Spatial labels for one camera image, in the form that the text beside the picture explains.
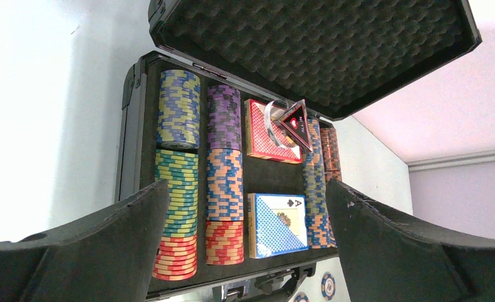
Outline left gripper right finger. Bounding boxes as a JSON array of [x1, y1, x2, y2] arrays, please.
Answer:
[[326, 179, 495, 301]]

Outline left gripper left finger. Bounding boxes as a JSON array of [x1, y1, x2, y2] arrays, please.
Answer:
[[0, 181, 169, 301]]

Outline triangular dealer button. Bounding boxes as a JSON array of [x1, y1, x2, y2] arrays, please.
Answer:
[[279, 99, 313, 153]]

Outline red playing card box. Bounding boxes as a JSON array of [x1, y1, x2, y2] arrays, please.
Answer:
[[244, 99, 302, 164]]

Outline clear round disc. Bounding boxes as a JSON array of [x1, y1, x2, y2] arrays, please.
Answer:
[[264, 99, 297, 149]]

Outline black poker set case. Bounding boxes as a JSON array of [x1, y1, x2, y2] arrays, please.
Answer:
[[114, 0, 482, 302]]

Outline poker chip middle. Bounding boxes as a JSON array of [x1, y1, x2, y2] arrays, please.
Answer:
[[320, 272, 335, 301]]

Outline left red chip stack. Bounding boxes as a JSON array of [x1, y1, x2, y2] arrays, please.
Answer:
[[152, 235, 197, 281]]

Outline red chip stack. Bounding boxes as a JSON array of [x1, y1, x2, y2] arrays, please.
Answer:
[[152, 235, 197, 281], [205, 221, 245, 266]]

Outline right blue tan chip stack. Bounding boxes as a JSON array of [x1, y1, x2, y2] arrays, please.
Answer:
[[302, 118, 336, 249]]

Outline poker chip near disc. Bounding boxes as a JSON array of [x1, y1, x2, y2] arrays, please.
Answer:
[[292, 292, 309, 302]]

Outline blue playing card box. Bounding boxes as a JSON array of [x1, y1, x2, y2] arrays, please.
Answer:
[[247, 193, 309, 259]]

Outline teal green chip stack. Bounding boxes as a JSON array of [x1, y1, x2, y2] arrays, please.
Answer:
[[155, 148, 199, 240]]

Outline brown chip stack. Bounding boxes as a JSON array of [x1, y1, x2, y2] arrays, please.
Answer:
[[320, 128, 342, 181]]

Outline orange blue chip stack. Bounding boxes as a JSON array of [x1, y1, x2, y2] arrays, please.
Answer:
[[206, 148, 244, 221]]

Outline purple chip stack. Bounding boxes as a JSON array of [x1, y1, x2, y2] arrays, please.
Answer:
[[207, 84, 242, 151]]

